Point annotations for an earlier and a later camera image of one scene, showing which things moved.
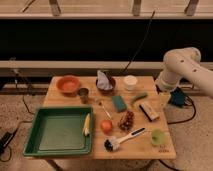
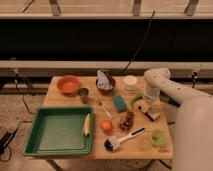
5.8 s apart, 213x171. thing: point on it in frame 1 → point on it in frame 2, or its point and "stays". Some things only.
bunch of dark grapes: [126, 122] stays
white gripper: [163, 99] → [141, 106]
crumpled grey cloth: [102, 81] stays
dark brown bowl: [110, 91] stays
